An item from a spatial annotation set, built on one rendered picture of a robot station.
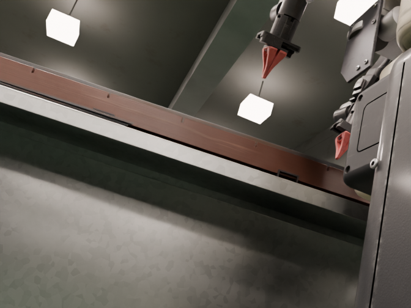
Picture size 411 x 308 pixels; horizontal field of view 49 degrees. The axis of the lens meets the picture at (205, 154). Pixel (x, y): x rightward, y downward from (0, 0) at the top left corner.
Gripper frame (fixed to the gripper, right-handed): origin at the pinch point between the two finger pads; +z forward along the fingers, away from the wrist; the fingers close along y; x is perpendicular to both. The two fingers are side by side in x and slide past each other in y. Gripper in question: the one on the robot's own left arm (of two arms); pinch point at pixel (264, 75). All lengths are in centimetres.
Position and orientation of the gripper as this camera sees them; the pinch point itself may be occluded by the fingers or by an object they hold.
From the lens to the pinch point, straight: 112.3
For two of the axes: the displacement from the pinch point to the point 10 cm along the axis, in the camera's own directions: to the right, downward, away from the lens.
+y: -9.1, -3.6, -1.8
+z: -3.8, 9.2, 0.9
